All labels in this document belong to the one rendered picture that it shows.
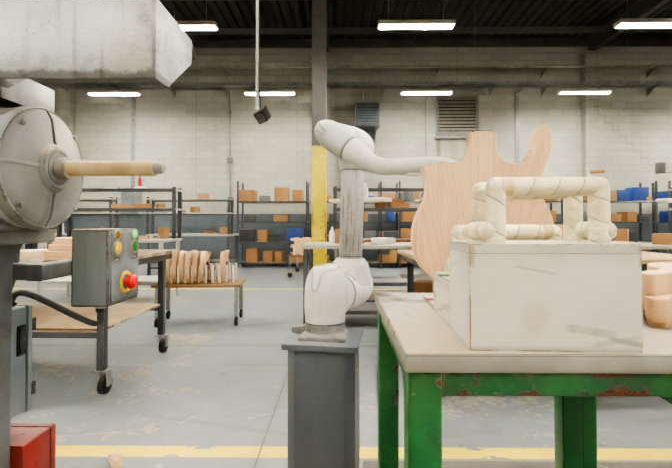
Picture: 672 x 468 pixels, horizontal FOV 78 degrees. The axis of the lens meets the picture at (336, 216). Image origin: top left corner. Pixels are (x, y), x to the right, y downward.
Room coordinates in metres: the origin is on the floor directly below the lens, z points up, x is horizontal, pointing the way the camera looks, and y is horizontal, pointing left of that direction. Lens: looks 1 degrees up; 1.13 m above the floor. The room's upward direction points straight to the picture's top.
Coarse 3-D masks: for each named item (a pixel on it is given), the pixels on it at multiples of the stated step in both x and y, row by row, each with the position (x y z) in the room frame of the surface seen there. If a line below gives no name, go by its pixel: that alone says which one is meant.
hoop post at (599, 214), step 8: (600, 192) 0.67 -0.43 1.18; (608, 192) 0.67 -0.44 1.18; (592, 200) 0.68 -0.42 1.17; (600, 200) 0.67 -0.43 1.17; (608, 200) 0.67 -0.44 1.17; (592, 208) 0.68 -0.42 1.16; (600, 208) 0.67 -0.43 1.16; (608, 208) 0.67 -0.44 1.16; (592, 216) 0.68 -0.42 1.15; (600, 216) 0.67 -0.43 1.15; (608, 216) 0.67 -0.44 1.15; (592, 224) 0.68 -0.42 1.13; (600, 224) 0.67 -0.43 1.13; (608, 224) 0.67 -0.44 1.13; (592, 232) 0.68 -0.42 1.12; (600, 232) 0.67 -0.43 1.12; (592, 240) 0.68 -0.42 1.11; (600, 240) 0.67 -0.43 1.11; (608, 240) 0.67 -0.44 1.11
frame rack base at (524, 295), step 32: (480, 256) 0.67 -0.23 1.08; (512, 256) 0.67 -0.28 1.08; (544, 256) 0.66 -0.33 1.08; (576, 256) 0.66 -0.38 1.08; (608, 256) 0.66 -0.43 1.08; (640, 256) 0.66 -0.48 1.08; (480, 288) 0.67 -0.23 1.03; (512, 288) 0.67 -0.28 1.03; (544, 288) 0.66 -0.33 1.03; (576, 288) 0.66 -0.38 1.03; (608, 288) 0.66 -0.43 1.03; (640, 288) 0.66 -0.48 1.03; (480, 320) 0.67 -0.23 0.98; (512, 320) 0.67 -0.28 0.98; (544, 320) 0.66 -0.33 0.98; (576, 320) 0.66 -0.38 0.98; (608, 320) 0.66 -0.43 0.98; (640, 320) 0.66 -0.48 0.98; (640, 352) 0.66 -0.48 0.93
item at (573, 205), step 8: (568, 200) 0.76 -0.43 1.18; (576, 200) 0.75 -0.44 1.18; (568, 208) 0.76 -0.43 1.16; (576, 208) 0.75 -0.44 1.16; (568, 216) 0.76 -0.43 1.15; (576, 216) 0.75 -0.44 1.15; (568, 224) 0.76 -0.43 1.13; (576, 224) 0.75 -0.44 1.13; (568, 232) 0.76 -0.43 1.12; (568, 240) 0.76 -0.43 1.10; (576, 240) 0.75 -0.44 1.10
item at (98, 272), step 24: (72, 240) 1.06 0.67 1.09; (96, 240) 1.06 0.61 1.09; (120, 240) 1.11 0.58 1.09; (72, 264) 1.06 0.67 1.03; (96, 264) 1.06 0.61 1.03; (120, 264) 1.11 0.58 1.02; (72, 288) 1.06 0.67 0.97; (96, 288) 1.06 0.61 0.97; (120, 288) 1.11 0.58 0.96; (72, 312) 1.08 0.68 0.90
